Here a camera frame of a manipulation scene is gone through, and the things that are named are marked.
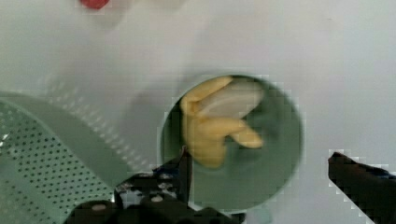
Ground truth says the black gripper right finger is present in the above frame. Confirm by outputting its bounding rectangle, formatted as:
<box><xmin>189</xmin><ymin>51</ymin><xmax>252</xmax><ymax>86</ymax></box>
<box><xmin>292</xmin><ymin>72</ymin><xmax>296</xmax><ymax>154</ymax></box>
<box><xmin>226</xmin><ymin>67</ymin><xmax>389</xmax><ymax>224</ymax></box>
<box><xmin>328</xmin><ymin>152</ymin><xmax>396</xmax><ymax>224</ymax></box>

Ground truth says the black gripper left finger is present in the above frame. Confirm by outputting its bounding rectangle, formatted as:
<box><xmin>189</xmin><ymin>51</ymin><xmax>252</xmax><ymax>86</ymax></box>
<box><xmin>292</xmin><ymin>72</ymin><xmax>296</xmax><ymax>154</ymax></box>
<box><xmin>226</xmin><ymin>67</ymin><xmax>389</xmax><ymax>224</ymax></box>
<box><xmin>64</xmin><ymin>147</ymin><xmax>247</xmax><ymax>224</ymax></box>

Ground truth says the peeled yellow toy banana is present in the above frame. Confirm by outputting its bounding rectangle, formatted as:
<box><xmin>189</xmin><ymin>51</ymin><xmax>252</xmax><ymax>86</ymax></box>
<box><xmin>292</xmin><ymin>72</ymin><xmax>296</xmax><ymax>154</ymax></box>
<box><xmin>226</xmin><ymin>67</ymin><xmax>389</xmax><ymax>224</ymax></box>
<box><xmin>180</xmin><ymin>76</ymin><xmax>263</xmax><ymax>168</ymax></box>

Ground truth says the green mug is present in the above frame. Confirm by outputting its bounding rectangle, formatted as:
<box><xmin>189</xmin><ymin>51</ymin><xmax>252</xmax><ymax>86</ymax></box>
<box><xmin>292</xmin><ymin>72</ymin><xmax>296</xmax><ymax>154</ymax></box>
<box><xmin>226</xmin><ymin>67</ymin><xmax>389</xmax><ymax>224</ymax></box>
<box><xmin>158</xmin><ymin>75</ymin><xmax>304</xmax><ymax>213</ymax></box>

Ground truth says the green perforated colander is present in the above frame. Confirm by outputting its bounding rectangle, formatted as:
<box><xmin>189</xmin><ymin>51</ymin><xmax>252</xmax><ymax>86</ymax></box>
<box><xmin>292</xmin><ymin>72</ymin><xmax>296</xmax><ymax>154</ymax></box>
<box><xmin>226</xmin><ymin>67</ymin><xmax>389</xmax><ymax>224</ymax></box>
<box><xmin>0</xmin><ymin>91</ymin><xmax>138</xmax><ymax>224</ymax></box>

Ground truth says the small red toy strawberry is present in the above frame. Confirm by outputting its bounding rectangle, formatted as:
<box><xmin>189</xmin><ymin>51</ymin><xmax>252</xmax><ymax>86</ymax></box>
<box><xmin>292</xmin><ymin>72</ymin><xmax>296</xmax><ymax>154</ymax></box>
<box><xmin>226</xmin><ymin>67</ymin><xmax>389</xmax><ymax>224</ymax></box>
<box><xmin>79</xmin><ymin>0</ymin><xmax>109</xmax><ymax>9</ymax></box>

